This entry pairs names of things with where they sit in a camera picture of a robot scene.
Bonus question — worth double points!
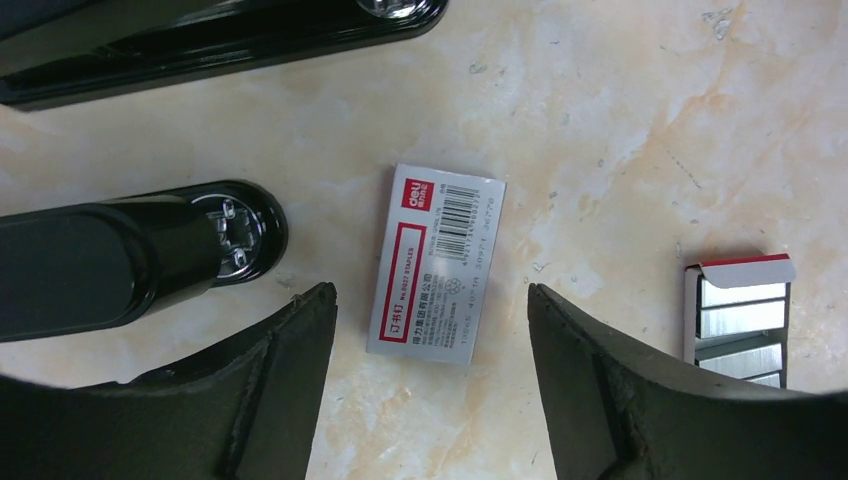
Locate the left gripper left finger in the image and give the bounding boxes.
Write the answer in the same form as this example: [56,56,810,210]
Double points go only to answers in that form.
[1,283,337,479]

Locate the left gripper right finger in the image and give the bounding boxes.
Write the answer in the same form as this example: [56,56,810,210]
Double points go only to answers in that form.
[527,284,847,479]

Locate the tray of staple strips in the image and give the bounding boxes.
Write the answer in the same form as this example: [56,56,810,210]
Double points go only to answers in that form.
[682,253,797,389]

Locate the black stapler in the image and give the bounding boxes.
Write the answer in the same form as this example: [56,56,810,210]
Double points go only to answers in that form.
[1,180,289,342]
[1,1,448,111]

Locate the red white staple box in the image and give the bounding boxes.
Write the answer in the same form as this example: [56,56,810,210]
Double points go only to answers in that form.
[366,164,507,365]

